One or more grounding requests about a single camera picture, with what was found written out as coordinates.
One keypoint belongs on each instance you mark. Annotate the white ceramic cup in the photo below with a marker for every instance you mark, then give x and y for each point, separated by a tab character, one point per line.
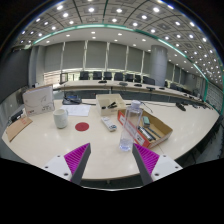
60	119

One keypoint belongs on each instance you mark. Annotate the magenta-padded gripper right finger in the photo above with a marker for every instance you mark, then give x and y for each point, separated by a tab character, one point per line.
146	160

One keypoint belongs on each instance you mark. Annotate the clear plastic water bottle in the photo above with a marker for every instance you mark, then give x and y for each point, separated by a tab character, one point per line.
130	126

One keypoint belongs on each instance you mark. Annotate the group of ceiling lights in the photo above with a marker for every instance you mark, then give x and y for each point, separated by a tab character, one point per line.
119	10

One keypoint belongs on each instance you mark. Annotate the black desk telephone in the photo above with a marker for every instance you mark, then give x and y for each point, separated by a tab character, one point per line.
72	100

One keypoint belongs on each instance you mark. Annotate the white remote control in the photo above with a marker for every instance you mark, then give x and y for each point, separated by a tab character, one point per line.
108	123

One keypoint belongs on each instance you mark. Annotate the row of black office chairs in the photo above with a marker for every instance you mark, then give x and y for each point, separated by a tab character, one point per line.
107	75

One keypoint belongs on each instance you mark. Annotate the white cardboard paper box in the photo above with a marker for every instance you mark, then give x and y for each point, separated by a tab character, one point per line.
38	100

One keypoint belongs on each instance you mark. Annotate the brown paper envelope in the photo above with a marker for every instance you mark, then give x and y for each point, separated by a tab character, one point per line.
18	128

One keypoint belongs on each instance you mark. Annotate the black monitor on stand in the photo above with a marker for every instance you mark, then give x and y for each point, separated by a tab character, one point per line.
63	77

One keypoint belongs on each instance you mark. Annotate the long curved conference desk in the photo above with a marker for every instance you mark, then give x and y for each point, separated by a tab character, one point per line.
110	87

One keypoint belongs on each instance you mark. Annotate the black power strip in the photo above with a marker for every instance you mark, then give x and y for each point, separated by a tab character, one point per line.
16	116

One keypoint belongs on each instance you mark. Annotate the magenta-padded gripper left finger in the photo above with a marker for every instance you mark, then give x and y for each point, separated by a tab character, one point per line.
77	160

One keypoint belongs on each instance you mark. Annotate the small open beige cardboard box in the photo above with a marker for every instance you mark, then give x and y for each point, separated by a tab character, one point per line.
110	111

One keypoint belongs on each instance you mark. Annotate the white paper sheet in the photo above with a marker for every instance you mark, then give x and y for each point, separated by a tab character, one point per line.
76	110

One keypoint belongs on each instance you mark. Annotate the flat round red coaster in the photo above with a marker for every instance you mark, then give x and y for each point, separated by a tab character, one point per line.
82	126

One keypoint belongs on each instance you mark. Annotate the open red-sided cardboard box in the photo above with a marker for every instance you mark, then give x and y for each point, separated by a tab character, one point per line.
160	128

